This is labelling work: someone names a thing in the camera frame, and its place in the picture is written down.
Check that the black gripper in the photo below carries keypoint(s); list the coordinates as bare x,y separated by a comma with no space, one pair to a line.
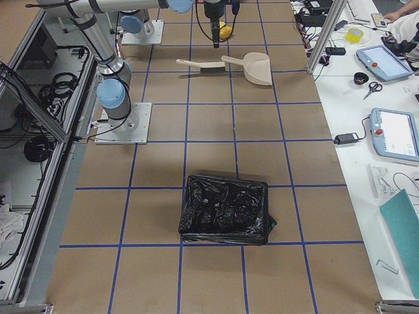
212,10

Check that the yellow toy trash piece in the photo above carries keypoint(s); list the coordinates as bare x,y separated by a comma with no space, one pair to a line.
225,31

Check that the beige hand brush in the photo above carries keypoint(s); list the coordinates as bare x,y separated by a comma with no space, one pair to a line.
220,65

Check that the beige plastic dustpan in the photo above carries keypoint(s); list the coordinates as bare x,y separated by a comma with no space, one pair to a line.
256,67

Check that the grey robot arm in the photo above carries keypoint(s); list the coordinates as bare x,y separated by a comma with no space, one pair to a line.
113,92
138,23

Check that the black bag lined bin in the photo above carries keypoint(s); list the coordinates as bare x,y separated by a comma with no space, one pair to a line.
225,210

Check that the yellow tape roll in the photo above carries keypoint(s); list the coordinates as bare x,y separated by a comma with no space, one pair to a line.
354,35

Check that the small black bowl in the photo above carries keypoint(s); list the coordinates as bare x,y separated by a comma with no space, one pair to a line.
360,78

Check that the black power adapter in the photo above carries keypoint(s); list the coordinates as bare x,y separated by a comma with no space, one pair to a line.
346,138

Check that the far teach pendant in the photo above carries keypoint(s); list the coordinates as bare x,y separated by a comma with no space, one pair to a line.
383,63

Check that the teach pendant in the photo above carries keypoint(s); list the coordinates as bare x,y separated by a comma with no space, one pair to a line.
394,134
383,63

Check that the near teach pendant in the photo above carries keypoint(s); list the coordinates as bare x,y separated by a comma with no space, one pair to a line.
394,134

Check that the teal folder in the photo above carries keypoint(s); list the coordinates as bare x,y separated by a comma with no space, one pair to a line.
402,222

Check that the metal allen key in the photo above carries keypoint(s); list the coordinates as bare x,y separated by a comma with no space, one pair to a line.
386,266

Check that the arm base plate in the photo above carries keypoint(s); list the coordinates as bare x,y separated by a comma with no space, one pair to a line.
134,130
129,39

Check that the aluminium frame post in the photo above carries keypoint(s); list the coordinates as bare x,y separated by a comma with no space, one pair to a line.
331,20

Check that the black handled scissors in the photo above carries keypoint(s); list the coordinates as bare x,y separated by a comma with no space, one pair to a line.
373,87

